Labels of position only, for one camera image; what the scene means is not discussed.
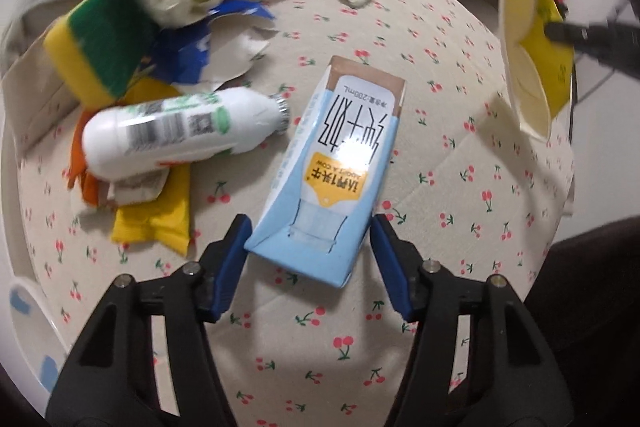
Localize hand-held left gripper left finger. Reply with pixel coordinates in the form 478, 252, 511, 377
45, 213, 253, 427

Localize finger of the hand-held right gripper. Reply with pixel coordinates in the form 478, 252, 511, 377
544, 21, 640, 80

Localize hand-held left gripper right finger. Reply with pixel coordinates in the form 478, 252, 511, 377
371, 213, 577, 427

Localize yellow paper bag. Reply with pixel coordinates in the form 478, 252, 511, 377
497, 0, 576, 142

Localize light blue milk carton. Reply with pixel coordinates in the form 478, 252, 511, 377
243, 55, 406, 288

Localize white plastic bottle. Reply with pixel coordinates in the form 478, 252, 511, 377
81, 88, 290, 182

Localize orange wrapper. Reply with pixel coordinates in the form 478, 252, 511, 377
66, 109, 118, 208

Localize torn blue biscuit box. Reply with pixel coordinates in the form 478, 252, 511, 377
135, 0, 277, 92

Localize white plastic bin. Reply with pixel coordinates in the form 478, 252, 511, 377
0, 277, 71, 414

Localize yellow green sponge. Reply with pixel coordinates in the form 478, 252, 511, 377
43, 0, 161, 108

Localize yellow snack wrapper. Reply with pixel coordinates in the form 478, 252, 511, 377
111, 79, 192, 256

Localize cherry print bedsheet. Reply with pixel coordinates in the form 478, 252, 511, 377
10, 0, 576, 427

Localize torn cardboard scrap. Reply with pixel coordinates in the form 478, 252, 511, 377
106, 166, 172, 208

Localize person's dark clothing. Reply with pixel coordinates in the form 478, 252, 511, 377
520, 216, 640, 427

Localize black cable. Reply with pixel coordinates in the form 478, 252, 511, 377
568, 51, 617, 144

